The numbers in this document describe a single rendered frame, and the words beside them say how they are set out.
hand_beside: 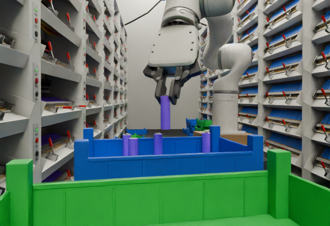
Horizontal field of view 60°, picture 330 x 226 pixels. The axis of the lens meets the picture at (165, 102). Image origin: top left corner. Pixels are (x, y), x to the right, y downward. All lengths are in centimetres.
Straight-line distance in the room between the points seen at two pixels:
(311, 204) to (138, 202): 18
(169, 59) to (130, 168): 24
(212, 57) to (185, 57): 79
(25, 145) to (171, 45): 59
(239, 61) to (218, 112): 25
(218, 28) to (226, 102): 34
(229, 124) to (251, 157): 84
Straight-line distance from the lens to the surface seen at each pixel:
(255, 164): 50
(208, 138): 63
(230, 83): 134
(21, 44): 99
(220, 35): 124
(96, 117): 234
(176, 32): 61
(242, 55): 135
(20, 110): 98
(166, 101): 53
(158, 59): 58
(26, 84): 98
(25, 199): 31
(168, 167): 45
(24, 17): 101
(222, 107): 133
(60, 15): 173
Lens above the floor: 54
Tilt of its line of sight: 1 degrees down
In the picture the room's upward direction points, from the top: straight up
